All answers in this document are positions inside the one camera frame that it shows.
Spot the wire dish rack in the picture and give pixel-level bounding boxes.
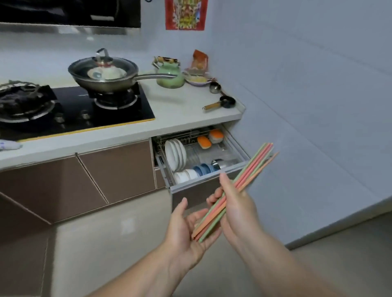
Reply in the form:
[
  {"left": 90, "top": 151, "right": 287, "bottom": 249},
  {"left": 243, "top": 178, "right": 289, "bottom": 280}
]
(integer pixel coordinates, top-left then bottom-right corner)
[{"left": 153, "top": 125, "right": 245, "bottom": 184}]

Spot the bundle of colourful chopsticks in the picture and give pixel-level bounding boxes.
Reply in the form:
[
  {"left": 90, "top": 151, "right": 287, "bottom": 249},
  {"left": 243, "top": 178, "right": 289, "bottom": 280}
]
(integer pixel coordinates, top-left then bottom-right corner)
[{"left": 191, "top": 143, "right": 279, "bottom": 244}]

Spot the black range hood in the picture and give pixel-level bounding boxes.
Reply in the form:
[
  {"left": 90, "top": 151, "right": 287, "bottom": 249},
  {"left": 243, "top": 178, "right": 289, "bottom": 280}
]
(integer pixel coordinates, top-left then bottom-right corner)
[{"left": 0, "top": 0, "right": 142, "bottom": 35}]

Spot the person's left forearm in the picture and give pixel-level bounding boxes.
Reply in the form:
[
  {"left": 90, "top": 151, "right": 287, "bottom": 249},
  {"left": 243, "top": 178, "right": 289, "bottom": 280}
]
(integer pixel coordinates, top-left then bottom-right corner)
[{"left": 87, "top": 244, "right": 200, "bottom": 297}]

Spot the black glass gas stove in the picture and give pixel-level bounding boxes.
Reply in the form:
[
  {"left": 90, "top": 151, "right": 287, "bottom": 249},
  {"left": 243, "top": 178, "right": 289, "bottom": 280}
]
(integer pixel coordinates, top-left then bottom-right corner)
[{"left": 0, "top": 82, "right": 156, "bottom": 142}]

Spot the person's right hand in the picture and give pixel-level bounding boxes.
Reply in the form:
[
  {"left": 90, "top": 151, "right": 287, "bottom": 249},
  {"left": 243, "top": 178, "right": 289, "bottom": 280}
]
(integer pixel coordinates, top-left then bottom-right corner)
[{"left": 207, "top": 172, "right": 263, "bottom": 245}]

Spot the steel frying pan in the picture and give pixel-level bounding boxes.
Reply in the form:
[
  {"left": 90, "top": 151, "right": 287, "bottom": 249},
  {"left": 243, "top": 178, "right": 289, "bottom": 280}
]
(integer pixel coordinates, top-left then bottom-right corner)
[{"left": 68, "top": 57, "right": 177, "bottom": 93}]

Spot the person's left hand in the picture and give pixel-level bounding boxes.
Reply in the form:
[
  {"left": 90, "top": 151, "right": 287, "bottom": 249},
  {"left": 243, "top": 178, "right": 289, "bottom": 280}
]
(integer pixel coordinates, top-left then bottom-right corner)
[{"left": 162, "top": 197, "right": 222, "bottom": 270}]

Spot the red wall poster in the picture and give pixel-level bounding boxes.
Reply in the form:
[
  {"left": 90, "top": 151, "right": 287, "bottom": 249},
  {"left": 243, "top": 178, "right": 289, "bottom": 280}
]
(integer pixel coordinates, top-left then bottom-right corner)
[{"left": 165, "top": 0, "right": 209, "bottom": 30}]

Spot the green kettle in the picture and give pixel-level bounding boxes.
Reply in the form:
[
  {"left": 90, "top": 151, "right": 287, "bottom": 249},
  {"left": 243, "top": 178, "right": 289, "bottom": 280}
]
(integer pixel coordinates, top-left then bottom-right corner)
[{"left": 152, "top": 56, "right": 185, "bottom": 89}]

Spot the brown kitchen drawer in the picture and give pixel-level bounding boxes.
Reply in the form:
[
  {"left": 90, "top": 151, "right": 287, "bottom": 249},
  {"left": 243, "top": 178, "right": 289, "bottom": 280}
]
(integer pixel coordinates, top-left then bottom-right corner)
[{"left": 151, "top": 122, "right": 252, "bottom": 210}]

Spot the orange food packet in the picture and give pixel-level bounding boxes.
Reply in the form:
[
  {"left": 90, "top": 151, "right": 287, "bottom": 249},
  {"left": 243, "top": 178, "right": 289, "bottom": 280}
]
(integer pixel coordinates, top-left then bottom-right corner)
[{"left": 190, "top": 50, "right": 209, "bottom": 73}]

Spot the purple plate with food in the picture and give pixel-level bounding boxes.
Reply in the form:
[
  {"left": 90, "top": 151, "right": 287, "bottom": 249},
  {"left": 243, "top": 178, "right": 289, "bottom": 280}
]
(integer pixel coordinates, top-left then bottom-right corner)
[{"left": 183, "top": 72, "right": 215, "bottom": 87}]

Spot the stack of white plates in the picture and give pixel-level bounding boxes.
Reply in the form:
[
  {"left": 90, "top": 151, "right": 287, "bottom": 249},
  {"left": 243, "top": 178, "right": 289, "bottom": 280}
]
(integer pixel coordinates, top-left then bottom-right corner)
[{"left": 164, "top": 138, "right": 187, "bottom": 172}]

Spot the white tube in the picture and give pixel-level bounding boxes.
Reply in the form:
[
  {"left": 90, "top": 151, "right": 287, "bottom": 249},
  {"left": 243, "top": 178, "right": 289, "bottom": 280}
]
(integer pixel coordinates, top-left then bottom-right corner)
[{"left": 0, "top": 139, "right": 23, "bottom": 151}]

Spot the steel ladle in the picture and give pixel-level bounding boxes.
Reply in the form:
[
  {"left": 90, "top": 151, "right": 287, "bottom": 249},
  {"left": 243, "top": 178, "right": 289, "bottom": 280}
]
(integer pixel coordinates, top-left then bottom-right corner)
[{"left": 209, "top": 81, "right": 228, "bottom": 96}]

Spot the black scoop with wooden handle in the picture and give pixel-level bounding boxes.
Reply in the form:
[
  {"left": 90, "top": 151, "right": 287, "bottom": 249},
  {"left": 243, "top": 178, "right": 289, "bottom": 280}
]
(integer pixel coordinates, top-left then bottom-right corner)
[{"left": 202, "top": 95, "right": 236, "bottom": 111}]

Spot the glass pan lid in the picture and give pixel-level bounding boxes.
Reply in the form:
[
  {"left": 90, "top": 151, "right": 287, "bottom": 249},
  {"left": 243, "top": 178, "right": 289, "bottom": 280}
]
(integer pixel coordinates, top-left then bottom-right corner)
[{"left": 69, "top": 48, "right": 139, "bottom": 82}]

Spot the white bowl in pan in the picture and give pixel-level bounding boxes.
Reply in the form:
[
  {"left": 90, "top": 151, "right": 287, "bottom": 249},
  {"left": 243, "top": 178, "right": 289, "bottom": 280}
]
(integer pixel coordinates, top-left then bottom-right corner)
[{"left": 87, "top": 66, "right": 127, "bottom": 81}]

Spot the person's right forearm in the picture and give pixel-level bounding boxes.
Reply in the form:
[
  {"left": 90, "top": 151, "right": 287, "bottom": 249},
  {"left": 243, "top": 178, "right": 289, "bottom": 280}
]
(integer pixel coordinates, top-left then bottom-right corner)
[{"left": 231, "top": 226, "right": 346, "bottom": 297}]

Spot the black burner grate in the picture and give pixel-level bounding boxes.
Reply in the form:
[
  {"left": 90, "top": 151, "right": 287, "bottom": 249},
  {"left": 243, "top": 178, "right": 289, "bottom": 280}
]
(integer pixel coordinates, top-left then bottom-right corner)
[
  {"left": 89, "top": 84, "right": 141, "bottom": 110},
  {"left": 0, "top": 80, "right": 57, "bottom": 123}
]

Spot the brown cabinet door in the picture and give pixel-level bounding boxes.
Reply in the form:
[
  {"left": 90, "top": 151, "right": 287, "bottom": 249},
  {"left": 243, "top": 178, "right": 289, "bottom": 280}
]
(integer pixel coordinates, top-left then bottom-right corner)
[
  {"left": 78, "top": 139, "right": 157, "bottom": 204},
  {"left": 0, "top": 154, "right": 109, "bottom": 226}
]

